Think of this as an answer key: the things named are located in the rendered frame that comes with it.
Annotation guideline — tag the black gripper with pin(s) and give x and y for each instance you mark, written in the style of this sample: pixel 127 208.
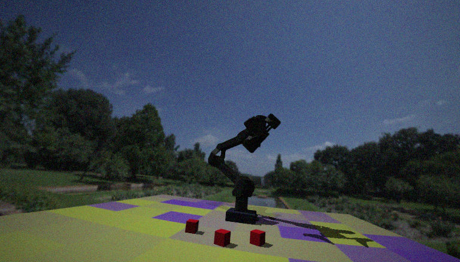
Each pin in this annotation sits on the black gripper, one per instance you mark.
pixel 261 133

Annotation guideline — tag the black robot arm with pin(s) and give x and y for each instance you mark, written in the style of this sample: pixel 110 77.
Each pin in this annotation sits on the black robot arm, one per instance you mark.
pixel 244 187

